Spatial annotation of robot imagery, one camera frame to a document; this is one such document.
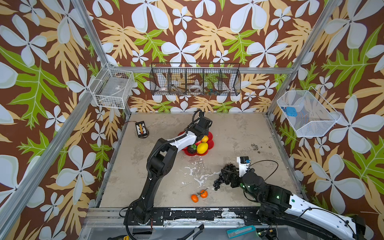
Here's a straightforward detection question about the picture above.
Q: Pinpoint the aluminium right corner frame post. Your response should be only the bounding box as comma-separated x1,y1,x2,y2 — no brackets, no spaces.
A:
266,1,342,117

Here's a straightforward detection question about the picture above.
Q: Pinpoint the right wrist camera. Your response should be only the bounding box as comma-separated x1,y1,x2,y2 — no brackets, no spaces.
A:
237,156,251,178

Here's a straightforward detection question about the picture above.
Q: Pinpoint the teal box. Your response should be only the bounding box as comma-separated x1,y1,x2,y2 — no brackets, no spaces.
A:
226,226,261,240

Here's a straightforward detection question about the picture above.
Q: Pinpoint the orange mandarin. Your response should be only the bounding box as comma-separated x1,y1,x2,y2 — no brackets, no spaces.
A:
191,195,199,203
200,190,208,198

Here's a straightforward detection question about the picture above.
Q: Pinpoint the small orange-yellow fruit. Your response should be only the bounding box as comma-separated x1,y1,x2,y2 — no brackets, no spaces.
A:
201,136,209,143

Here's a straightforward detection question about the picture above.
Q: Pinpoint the white mesh basket right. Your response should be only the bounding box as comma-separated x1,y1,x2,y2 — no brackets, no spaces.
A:
277,87,342,138

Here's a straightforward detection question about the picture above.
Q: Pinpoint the aluminium corner frame post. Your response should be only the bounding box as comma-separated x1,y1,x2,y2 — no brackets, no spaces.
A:
266,1,342,117
71,1,132,118

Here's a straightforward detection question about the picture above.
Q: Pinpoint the black charger board with connectors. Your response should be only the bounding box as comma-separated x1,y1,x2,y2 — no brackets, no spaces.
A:
135,121,149,139

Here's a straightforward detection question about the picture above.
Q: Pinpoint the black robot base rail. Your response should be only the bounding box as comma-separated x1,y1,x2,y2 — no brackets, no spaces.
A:
124,207,261,226

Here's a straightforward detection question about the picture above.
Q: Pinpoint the black fake grape bunch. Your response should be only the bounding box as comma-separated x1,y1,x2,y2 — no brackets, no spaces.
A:
213,164,238,191

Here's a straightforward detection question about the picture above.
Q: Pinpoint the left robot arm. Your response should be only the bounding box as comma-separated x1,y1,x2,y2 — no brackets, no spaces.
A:
126,109,213,224

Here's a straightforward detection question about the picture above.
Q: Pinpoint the blue object in basket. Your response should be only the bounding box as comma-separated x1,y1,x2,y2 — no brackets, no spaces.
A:
284,107,298,118

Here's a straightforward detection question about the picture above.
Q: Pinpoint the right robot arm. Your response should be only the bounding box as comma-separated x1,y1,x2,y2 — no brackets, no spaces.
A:
217,166,366,240

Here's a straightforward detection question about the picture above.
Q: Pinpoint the white wire basket left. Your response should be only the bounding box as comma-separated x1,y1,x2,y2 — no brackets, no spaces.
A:
90,64,135,110

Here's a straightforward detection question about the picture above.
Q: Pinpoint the red flower-shaped fruit bowl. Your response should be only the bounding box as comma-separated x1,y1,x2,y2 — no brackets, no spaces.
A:
182,132,215,157

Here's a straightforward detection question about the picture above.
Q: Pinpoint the yellow fake lemon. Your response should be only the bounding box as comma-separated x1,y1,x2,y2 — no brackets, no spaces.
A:
197,142,209,155

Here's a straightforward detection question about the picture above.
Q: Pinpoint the black wire basket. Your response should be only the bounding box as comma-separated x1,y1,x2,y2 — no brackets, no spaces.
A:
148,63,242,96

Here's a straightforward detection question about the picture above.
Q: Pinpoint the dark purple passion fruit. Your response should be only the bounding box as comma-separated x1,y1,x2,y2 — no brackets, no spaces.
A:
187,145,197,155

